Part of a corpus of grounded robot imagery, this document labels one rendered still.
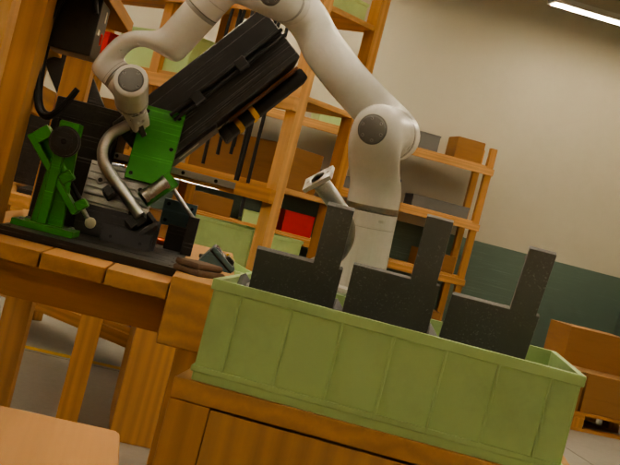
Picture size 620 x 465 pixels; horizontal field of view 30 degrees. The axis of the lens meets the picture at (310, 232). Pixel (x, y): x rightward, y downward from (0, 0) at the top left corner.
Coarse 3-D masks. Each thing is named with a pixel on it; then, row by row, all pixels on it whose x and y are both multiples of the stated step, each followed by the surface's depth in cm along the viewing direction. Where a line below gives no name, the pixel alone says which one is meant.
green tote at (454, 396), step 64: (256, 320) 188; (320, 320) 187; (256, 384) 187; (320, 384) 187; (384, 384) 186; (448, 384) 185; (512, 384) 184; (576, 384) 182; (448, 448) 185; (512, 448) 184
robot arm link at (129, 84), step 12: (120, 72) 276; (132, 72) 276; (144, 72) 277; (108, 84) 280; (120, 84) 275; (132, 84) 275; (144, 84) 276; (120, 96) 277; (132, 96) 275; (144, 96) 279; (120, 108) 286; (132, 108) 283; (144, 108) 288
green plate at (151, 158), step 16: (160, 112) 311; (160, 128) 310; (176, 128) 310; (144, 144) 308; (160, 144) 309; (176, 144) 309; (128, 160) 307; (144, 160) 307; (160, 160) 308; (128, 176) 306; (144, 176) 306; (160, 176) 307
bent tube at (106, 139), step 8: (112, 128) 304; (120, 128) 305; (128, 128) 306; (144, 128) 308; (104, 136) 304; (112, 136) 304; (104, 144) 303; (104, 152) 303; (104, 160) 302; (104, 168) 302; (112, 168) 302; (112, 176) 302; (112, 184) 302; (120, 184) 301; (120, 192) 301; (128, 192) 302; (128, 200) 301; (136, 200) 302; (128, 208) 301; (136, 208) 301; (136, 216) 301
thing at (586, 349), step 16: (560, 336) 929; (576, 336) 917; (592, 336) 920; (608, 336) 924; (560, 352) 923; (576, 352) 918; (592, 352) 921; (608, 352) 925; (592, 368) 923; (608, 368) 926; (592, 384) 880; (608, 384) 884; (592, 400) 881; (608, 400) 885; (576, 416) 876; (592, 416) 880; (608, 416) 886; (592, 432) 881
